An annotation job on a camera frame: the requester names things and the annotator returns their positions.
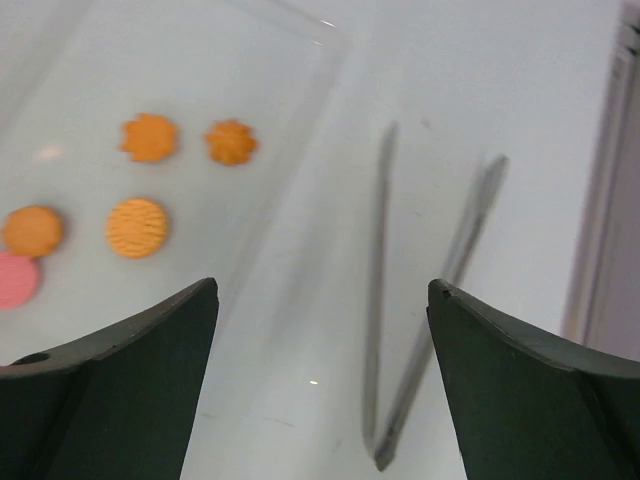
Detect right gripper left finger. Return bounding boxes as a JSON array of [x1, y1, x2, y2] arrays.
[[1, 278, 219, 479]]

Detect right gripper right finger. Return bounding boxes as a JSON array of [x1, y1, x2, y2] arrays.
[[427, 280, 639, 479]]

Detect metal tongs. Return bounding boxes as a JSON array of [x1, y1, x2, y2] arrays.
[[361, 122, 510, 472]]

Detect pink sandwich cookie lower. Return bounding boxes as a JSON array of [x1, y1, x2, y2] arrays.
[[0, 251, 40, 310]]

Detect orange round biscuit right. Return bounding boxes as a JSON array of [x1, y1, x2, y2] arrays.
[[105, 198, 169, 259]]

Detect orange flower cookie lower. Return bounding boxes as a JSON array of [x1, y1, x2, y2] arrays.
[[1, 205, 64, 258]]

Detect orange flower cookie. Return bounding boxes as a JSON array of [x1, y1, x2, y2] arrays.
[[119, 113, 179, 163], [1, 205, 64, 258]]

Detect clear plastic tray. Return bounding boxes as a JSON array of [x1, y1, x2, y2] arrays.
[[0, 0, 354, 311]]

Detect orange flower cookie upper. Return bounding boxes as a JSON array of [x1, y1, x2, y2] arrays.
[[119, 113, 179, 163]]

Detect orange swirl cookie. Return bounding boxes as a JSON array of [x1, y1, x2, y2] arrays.
[[204, 119, 258, 166]]

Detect right corner frame post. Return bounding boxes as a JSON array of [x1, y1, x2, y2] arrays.
[[564, 1, 639, 358]]

